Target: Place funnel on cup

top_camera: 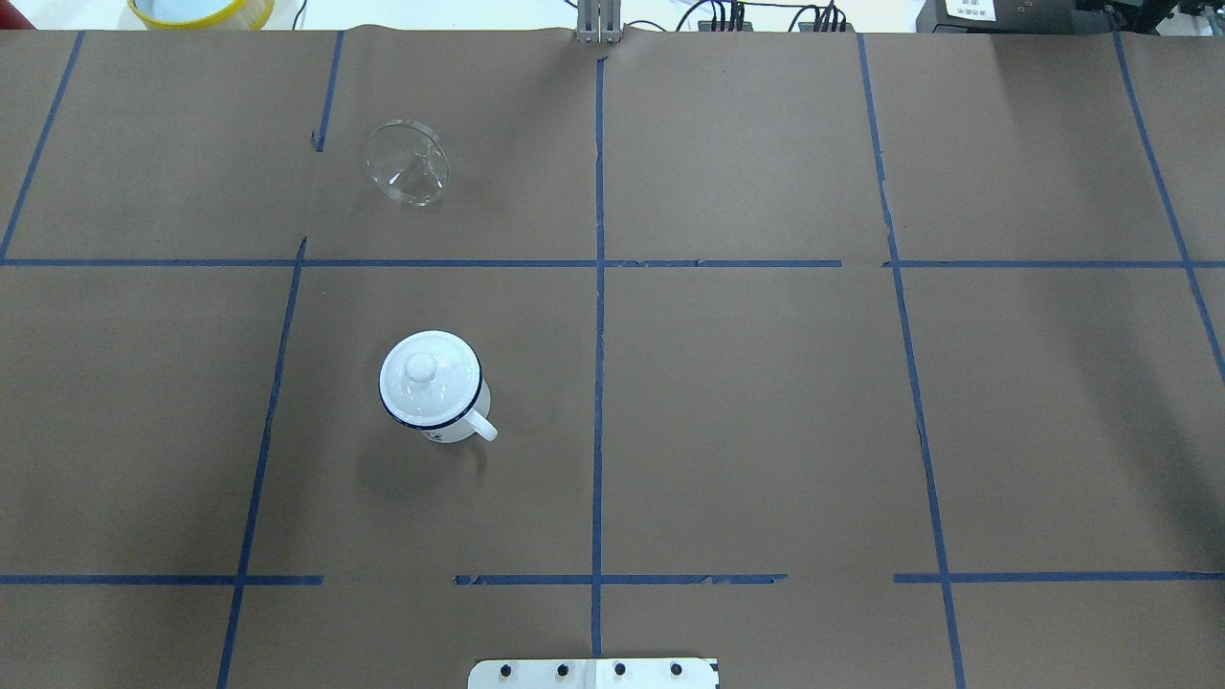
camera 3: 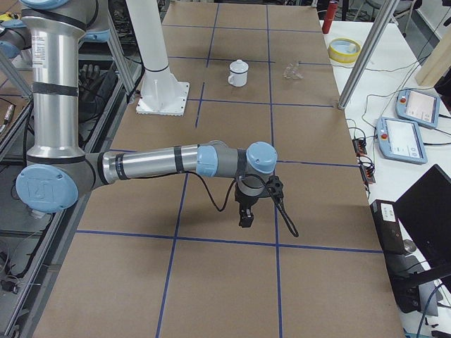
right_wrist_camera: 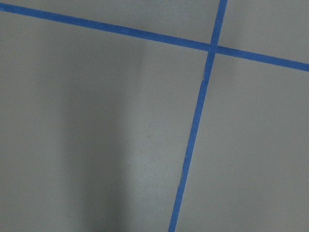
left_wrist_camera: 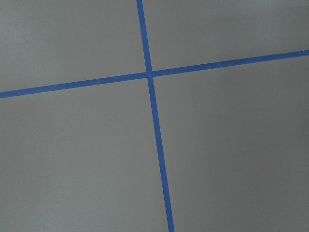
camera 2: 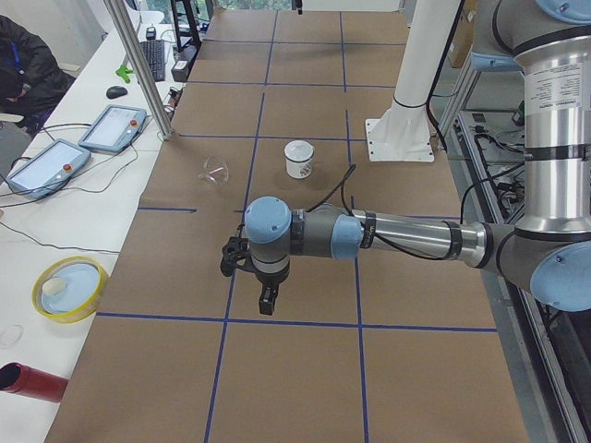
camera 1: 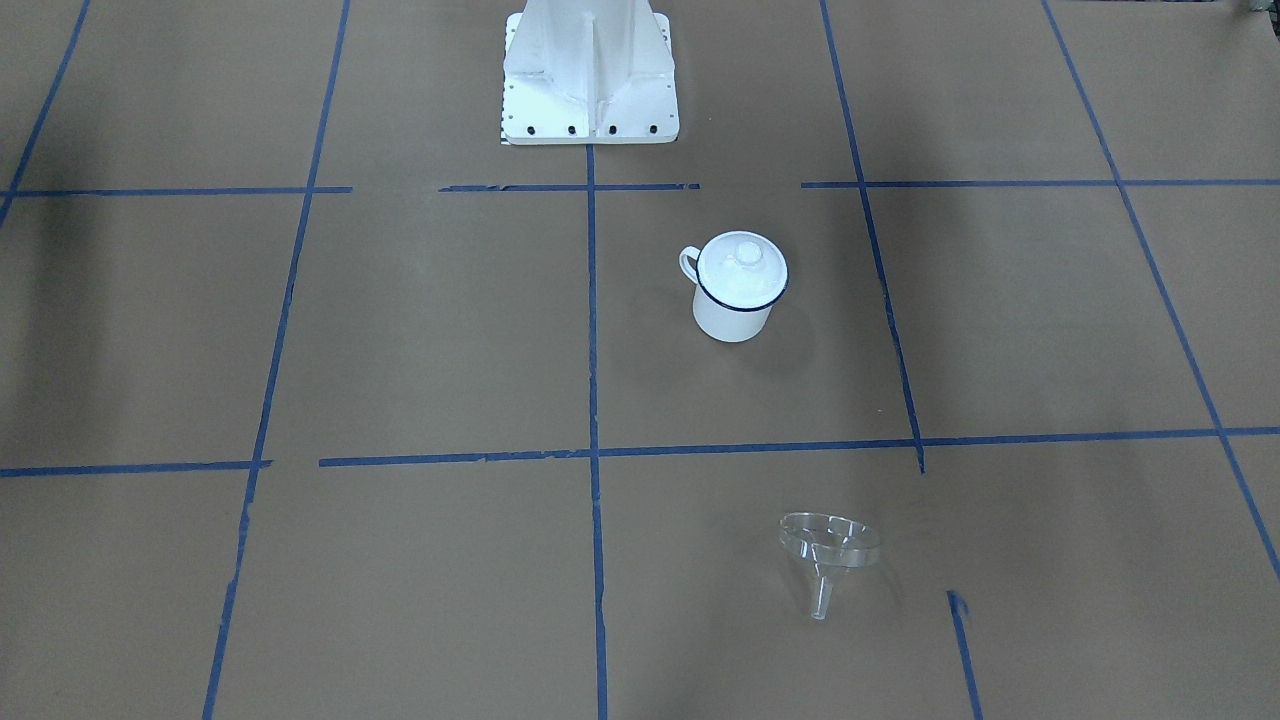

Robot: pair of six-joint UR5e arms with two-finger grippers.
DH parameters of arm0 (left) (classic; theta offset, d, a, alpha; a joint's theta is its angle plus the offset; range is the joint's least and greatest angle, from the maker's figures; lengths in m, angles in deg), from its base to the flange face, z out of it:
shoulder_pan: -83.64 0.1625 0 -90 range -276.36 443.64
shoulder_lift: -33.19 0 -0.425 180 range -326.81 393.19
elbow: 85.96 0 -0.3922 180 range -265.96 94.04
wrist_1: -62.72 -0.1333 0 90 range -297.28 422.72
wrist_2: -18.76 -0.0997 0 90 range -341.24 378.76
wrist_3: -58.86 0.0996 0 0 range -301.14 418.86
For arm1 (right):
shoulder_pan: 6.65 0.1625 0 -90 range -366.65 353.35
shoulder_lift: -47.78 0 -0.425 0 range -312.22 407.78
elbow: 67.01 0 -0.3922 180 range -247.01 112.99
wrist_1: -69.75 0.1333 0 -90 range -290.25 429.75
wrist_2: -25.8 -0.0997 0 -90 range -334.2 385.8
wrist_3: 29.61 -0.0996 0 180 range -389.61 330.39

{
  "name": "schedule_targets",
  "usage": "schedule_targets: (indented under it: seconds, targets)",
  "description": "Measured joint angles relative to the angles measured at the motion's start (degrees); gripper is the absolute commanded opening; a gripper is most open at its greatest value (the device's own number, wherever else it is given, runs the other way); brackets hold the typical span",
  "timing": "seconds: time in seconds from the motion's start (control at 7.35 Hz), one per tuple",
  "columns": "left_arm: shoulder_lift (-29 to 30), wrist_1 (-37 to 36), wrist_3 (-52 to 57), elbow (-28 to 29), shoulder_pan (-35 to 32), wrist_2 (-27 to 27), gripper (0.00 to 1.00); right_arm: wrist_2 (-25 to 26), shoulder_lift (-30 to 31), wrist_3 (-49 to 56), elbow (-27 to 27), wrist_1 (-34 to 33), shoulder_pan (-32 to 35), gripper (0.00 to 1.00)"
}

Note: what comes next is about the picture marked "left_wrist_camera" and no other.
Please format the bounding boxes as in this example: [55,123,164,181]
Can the blue tape strip lengthwise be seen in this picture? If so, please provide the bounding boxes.
[136,0,175,232]

